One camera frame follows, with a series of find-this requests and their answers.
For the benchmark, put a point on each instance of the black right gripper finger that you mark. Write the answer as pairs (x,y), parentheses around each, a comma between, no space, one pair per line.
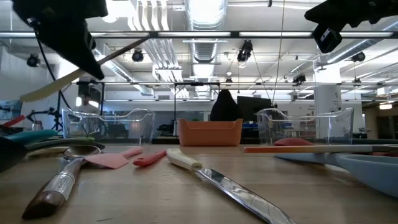
(332,12)

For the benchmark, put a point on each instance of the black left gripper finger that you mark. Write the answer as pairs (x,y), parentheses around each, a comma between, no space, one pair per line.
(68,40)

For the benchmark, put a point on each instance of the teal silicone spatula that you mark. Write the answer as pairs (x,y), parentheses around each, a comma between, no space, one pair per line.
(31,136)

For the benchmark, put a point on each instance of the pink silicone spatula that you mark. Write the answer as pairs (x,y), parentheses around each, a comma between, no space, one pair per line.
(109,160)

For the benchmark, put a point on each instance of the red slotted spoon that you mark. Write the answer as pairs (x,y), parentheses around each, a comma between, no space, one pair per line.
(293,142)

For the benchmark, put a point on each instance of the red silicone spatula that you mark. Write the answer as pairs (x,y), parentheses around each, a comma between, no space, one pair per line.
(146,160)

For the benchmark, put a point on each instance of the blue-grey silicone spoon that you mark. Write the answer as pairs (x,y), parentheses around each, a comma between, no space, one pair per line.
(373,171)

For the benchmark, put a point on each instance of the black background robot arm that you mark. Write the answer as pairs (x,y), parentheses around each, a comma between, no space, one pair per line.
(49,115)

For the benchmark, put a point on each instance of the black ceiling spotlight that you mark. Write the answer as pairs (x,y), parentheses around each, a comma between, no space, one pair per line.
(299,79)
(358,57)
(137,56)
(245,51)
(33,60)

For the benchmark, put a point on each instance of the white column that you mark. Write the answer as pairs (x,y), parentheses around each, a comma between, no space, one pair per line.
(327,93)

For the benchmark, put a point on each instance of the metal cup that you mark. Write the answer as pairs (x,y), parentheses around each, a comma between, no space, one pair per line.
(36,126)

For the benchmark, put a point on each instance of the red background object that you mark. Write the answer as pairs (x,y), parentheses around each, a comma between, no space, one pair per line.
(14,120)

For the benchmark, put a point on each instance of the clear plastic bin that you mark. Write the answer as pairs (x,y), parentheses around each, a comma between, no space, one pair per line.
(311,127)
(136,124)

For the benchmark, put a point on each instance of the black monitor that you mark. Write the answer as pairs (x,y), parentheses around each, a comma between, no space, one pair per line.
(252,107)

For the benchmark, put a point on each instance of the orange plastic bin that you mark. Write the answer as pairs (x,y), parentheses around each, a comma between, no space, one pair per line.
(210,133)

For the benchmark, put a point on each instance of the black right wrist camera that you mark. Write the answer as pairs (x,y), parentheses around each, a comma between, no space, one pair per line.
(326,40)

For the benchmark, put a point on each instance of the silver slanted air duct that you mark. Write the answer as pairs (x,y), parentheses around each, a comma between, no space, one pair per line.
(348,51)

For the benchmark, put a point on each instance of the black overhead frame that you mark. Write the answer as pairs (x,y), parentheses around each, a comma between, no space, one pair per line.
(280,84)

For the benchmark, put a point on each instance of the blue wall screen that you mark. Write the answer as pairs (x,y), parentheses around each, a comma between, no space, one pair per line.
(11,109)

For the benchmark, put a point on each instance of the glowing wall lamp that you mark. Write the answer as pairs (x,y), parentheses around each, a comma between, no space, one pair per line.
(385,106)

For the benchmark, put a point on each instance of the black ceiling light rail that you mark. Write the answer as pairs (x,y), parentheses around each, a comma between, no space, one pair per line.
(192,34)

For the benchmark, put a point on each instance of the silver ceiling air duct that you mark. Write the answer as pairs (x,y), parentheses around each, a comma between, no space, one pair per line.
(205,18)

